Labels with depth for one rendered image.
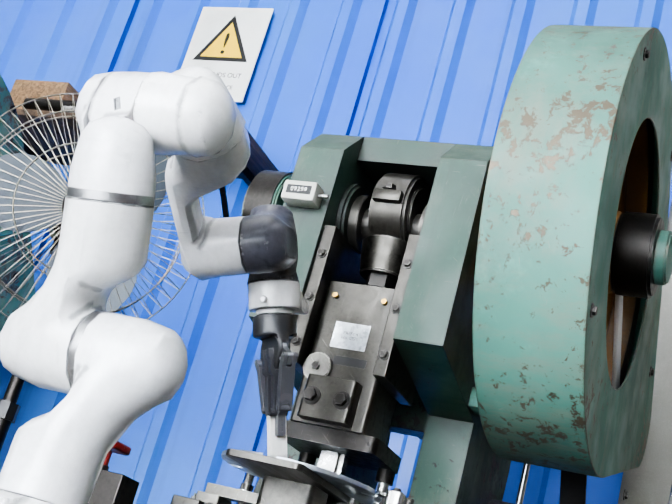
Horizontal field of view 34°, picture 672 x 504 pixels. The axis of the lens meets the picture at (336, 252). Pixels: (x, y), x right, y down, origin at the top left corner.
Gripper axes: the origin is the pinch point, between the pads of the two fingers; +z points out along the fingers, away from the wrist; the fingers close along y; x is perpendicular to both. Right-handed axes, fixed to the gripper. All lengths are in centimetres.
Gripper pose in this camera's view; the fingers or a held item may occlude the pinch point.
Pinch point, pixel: (277, 436)
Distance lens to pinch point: 183.8
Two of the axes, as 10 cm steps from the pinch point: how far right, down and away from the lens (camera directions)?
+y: 4.4, -2.0, -8.7
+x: 9.0, 0.6, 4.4
